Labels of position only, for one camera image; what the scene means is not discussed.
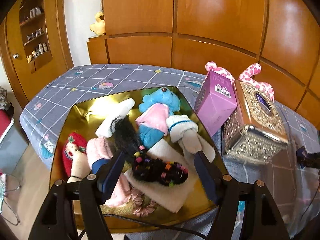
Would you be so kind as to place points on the yellow plush toy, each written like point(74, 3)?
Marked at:
point(97, 26)

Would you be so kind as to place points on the wooden wardrobe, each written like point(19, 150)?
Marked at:
point(212, 17)

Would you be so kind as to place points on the brown lace scrunchie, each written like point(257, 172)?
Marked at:
point(142, 208)

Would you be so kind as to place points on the red knitted doll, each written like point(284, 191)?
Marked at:
point(67, 160)

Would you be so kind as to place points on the pink cloth blue band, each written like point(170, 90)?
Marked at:
point(97, 150)

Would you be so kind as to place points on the teal plush bear pink dress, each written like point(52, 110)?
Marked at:
point(160, 100)

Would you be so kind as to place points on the white socks teal band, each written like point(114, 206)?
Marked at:
point(185, 135)

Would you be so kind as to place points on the gold tray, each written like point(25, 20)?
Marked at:
point(82, 110)

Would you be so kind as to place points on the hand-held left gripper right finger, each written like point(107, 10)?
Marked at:
point(205, 177)

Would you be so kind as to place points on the metal door knob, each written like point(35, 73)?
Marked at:
point(15, 56)

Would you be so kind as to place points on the white towel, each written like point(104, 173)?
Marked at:
point(170, 195)

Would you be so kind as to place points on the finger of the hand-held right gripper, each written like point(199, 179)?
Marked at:
point(311, 161)

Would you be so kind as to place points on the dark clothes heap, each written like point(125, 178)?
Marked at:
point(5, 102)

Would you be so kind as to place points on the small shelf trinkets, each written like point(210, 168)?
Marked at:
point(41, 47)

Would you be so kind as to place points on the pink spotted plush toy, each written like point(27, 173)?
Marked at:
point(250, 72)

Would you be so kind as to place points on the cream cloth piece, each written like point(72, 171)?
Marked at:
point(112, 120)

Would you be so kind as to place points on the gold ornate tissue box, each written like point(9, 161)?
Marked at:
point(255, 135)

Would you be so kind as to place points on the purple carton box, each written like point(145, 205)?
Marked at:
point(215, 105)

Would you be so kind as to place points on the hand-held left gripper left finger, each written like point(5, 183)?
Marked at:
point(112, 177)

